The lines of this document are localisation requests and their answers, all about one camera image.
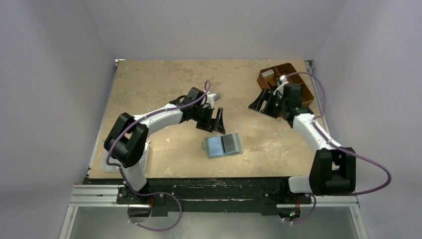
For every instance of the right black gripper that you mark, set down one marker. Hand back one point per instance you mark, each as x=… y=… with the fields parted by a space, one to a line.
x=268 y=105

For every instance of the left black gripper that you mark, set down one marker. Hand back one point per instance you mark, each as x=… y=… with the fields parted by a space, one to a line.
x=219 y=127

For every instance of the green card holder wallet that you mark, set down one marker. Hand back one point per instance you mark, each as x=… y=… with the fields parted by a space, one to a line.
x=222 y=146

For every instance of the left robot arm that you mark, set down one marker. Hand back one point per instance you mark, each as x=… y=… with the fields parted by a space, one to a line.
x=127 y=139

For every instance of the clear plastic bag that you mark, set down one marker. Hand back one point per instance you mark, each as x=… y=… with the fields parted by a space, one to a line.
x=110 y=168

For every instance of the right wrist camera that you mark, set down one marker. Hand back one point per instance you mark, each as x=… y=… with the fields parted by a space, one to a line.
x=282 y=80

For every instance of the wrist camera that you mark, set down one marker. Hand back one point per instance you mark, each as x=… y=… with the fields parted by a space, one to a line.
x=282 y=80
x=213 y=97

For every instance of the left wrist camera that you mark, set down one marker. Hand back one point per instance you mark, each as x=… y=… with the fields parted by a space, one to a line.
x=213 y=97

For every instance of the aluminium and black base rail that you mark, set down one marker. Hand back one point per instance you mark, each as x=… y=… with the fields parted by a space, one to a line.
x=265 y=195

